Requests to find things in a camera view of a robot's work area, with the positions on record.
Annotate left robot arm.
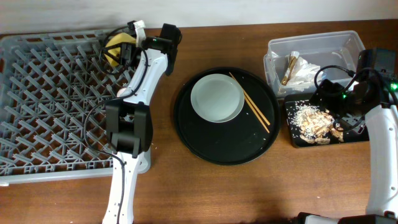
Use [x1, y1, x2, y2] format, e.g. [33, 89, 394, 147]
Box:
[99, 21, 182, 223]

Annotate round black tray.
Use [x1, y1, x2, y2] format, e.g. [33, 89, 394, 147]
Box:
[174, 67, 281, 166]

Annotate yellow bowl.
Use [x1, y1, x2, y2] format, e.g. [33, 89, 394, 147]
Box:
[105, 32, 136, 67]

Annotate grey plate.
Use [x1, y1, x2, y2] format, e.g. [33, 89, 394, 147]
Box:
[190, 73, 245, 123]

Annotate grey dishwasher rack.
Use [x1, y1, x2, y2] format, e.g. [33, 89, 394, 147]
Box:
[1, 30, 131, 186]

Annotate wooden chopstick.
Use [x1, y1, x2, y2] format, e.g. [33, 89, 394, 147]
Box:
[240, 85, 271, 128]
[244, 96, 270, 134]

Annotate pink cup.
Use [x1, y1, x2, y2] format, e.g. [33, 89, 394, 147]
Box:
[116, 88, 126, 97]

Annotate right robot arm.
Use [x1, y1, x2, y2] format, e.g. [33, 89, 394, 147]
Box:
[293, 48, 397, 224]

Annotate food scraps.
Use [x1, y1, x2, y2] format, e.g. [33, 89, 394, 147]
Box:
[288, 104, 344, 145]

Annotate clear plastic bin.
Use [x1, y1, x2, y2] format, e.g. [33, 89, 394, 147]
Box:
[264, 30, 365, 99]

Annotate black rectangular tray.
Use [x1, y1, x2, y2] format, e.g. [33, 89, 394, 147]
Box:
[284, 93, 369, 147]

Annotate white napkin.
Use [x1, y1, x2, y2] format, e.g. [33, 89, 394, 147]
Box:
[282, 51, 321, 91]

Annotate gold foil wrapper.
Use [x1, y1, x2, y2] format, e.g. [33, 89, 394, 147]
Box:
[281, 56, 297, 85]

